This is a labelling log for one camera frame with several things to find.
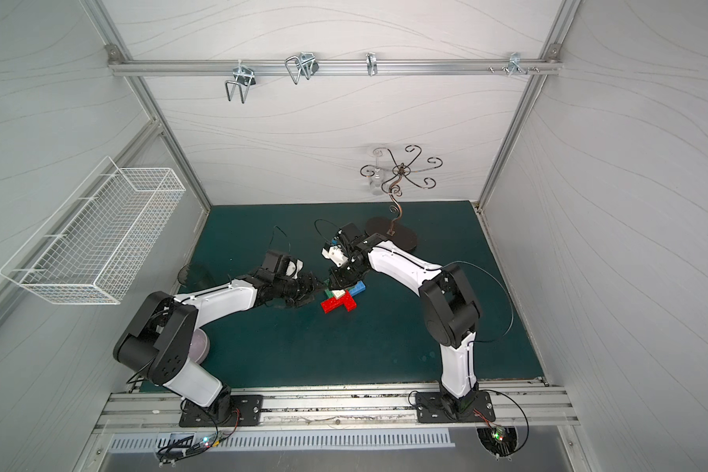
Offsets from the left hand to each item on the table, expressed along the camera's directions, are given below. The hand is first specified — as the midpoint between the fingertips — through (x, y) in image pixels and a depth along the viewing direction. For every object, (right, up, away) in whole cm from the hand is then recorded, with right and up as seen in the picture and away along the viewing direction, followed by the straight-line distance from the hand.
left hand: (323, 291), depth 88 cm
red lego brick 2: (+8, -4, +2) cm, 9 cm away
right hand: (+3, +2, 0) cm, 4 cm away
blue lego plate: (+11, 0, +6) cm, 12 cm away
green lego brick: (+2, -1, +2) cm, 3 cm away
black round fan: (+46, -34, -16) cm, 60 cm away
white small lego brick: (+5, -1, 0) cm, 5 cm away
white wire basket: (-52, +14, -20) cm, 57 cm away
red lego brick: (+3, -4, +1) cm, 5 cm away
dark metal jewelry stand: (+20, +19, +23) cm, 35 cm away
